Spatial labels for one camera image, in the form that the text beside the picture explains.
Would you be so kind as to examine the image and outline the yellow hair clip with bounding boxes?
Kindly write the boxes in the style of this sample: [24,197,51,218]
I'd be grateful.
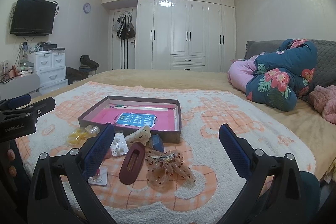
[67,127,89,145]

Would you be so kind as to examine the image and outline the maroon oval hair clip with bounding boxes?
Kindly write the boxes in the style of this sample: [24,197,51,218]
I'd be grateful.
[119,142,145,185]

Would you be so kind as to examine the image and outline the cream claw hair clip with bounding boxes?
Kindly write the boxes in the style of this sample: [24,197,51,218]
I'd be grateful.
[125,125,151,146]

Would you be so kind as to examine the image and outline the beige beaded bow hair clip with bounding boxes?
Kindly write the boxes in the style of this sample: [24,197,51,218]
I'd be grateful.
[145,149,196,187]

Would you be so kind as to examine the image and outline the small blue jewelry box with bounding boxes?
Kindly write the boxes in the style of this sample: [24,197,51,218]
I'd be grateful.
[150,134,165,153]

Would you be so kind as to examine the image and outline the white bedroom door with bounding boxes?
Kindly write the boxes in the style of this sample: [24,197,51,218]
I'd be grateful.
[108,6,138,71]

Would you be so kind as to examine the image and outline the person's left hand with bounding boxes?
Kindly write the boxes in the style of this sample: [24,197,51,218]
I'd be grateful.
[7,149,17,177]

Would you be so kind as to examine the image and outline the grey chair back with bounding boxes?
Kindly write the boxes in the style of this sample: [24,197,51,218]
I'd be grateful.
[0,74,42,100]

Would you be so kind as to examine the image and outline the white drawer cabinet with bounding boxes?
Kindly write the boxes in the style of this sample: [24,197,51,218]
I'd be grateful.
[28,50,68,95]

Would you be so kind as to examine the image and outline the pearl flower hair accessory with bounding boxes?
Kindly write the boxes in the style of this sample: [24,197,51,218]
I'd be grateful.
[85,125,100,137]

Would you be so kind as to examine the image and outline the black set-top box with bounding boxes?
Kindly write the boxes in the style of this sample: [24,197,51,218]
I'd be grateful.
[35,42,65,52]

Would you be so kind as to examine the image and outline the pile of dark clothes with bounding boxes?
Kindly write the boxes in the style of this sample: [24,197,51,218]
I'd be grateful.
[66,55,100,85]

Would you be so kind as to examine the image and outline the white earrings in plastic bag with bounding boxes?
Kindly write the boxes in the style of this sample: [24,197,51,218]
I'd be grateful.
[110,132,129,157]

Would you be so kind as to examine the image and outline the tan bed sheet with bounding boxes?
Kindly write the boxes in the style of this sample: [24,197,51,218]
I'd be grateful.
[32,69,335,179]

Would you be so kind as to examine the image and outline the pink fluffy pillow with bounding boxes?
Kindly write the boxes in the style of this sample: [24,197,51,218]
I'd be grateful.
[309,85,336,124]

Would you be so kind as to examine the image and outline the floral blue folded quilt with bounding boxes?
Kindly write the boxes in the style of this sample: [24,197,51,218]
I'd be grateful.
[246,39,317,111]

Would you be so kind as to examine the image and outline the pink book with blue label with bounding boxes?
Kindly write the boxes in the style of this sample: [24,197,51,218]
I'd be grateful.
[92,104,176,131]

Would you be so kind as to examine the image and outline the bags hanging on door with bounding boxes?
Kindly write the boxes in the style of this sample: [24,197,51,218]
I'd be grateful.
[112,11,135,40]

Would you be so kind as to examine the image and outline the grey quilted headboard cover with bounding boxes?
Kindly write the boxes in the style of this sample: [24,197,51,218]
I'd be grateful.
[258,40,335,98]

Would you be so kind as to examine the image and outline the brown cardboard box tray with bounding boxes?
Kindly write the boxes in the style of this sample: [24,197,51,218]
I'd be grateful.
[78,96,182,143]

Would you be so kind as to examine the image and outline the white glossy wardrobe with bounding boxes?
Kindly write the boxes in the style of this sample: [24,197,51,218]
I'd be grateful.
[102,0,236,72]

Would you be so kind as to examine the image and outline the black wall television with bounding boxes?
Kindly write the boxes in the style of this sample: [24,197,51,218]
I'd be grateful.
[10,0,58,36]

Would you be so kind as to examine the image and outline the purple wall clock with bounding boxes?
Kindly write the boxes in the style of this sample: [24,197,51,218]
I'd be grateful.
[83,3,91,14]

